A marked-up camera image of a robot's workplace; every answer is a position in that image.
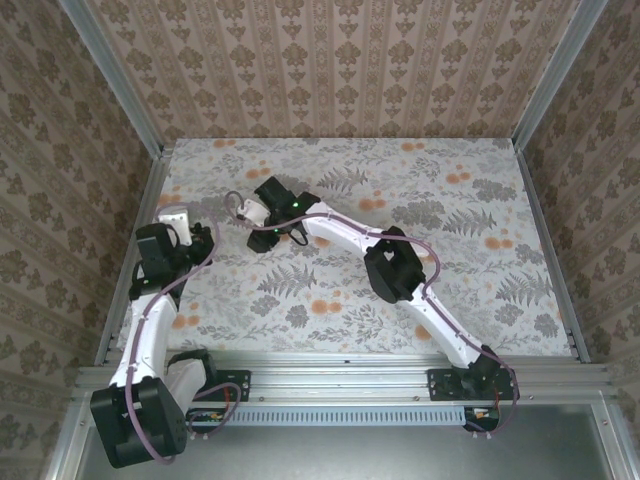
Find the small black circuit board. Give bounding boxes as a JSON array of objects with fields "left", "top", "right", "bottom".
[
  {"left": 462, "top": 405, "right": 502, "bottom": 434},
  {"left": 187, "top": 408, "right": 227, "bottom": 434}
]

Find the grey metal panel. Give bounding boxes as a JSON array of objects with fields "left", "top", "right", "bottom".
[{"left": 79, "top": 405, "right": 617, "bottom": 480}]

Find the aluminium table side rail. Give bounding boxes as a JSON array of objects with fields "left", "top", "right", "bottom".
[
  {"left": 94, "top": 144, "right": 176, "bottom": 364},
  {"left": 514, "top": 144, "right": 592, "bottom": 364}
]

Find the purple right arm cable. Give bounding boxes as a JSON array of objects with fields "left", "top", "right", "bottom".
[{"left": 223, "top": 190, "right": 519, "bottom": 441}]

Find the aluminium frame post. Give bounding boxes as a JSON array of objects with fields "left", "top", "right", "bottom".
[
  {"left": 62, "top": 0, "right": 167, "bottom": 157},
  {"left": 512, "top": 0, "right": 599, "bottom": 152}
]

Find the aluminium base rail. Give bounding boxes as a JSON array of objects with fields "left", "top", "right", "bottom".
[{"left": 74, "top": 349, "right": 612, "bottom": 404}]

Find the grey slotted cable duct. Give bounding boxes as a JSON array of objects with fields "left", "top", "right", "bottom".
[{"left": 185, "top": 404, "right": 469, "bottom": 428}]

